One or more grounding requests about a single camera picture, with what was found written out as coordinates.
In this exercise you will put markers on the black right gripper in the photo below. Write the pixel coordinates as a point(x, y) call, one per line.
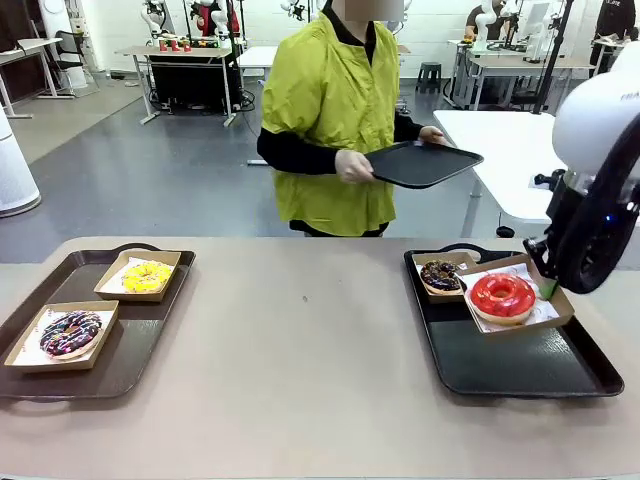
point(565, 205)

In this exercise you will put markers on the red glazed donut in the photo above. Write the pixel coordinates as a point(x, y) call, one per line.
point(482, 300)

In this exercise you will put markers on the brown cardboard tray box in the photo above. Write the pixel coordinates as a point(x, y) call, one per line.
point(442, 299)
point(60, 369)
point(107, 292)
point(525, 336)

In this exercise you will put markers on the dark chocolate glazed donut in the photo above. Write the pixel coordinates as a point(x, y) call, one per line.
point(431, 280)

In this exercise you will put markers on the black serving tray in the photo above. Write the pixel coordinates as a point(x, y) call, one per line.
point(425, 165)

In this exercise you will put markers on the yellow sprinkled donut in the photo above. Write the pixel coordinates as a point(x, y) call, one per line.
point(131, 282)

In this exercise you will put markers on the chocolate donut colourful sprinkles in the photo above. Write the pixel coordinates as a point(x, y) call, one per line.
point(52, 345)

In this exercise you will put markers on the person's right forearm black sleeve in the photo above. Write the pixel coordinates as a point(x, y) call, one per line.
point(295, 152)

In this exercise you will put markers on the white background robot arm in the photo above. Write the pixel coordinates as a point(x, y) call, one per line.
point(152, 17)
point(220, 20)

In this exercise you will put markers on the person's left forearm black sleeve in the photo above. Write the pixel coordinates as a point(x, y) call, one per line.
point(407, 127)

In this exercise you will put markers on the brown plastic tray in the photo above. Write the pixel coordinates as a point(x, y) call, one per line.
point(135, 350)

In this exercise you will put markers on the person's left hand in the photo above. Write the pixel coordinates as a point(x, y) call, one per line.
point(432, 136)

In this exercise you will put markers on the person's right hand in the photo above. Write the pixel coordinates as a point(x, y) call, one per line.
point(354, 167)

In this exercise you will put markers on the white printed paper liner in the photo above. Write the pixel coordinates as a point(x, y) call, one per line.
point(117, 280)
point(546, 314)
point(27, 350)

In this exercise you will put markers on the large white table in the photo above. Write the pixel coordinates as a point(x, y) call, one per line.
point(500, 155)

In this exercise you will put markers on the grey lab table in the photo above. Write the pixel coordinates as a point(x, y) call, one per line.
point(520, 64)

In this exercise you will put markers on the black tripod pole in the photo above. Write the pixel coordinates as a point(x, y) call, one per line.
point(552, 55)

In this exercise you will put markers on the grey plastic stool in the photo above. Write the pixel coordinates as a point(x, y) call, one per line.
point(430, 75)

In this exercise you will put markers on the person in black sweater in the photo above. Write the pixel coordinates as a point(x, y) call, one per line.
point(615, 25)

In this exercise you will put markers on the person in brown top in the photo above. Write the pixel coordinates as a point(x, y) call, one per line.
point(482, 20)

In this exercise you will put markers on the person in lime jacket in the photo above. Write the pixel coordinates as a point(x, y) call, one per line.
point(330, 100)

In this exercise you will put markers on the white height adjustable desk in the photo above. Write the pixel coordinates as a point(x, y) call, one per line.
point(257, 57)

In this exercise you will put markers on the person in red top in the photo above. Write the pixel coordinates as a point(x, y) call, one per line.
point(205, 15)

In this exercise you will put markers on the wooden top table white legs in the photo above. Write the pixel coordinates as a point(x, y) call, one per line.
point(175, 51)

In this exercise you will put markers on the red objects on table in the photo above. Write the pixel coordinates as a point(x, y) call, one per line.
point(172, 46)

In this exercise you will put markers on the black office chair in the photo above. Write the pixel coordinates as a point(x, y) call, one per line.
point(75, 55)

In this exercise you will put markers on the white air purifier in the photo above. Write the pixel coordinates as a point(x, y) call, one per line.
point(15, 175)

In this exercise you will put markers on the grey side table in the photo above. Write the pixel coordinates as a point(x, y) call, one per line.
point(25, 47)

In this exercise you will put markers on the right wrist camera unit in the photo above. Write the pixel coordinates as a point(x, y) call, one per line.
point(547, 181)

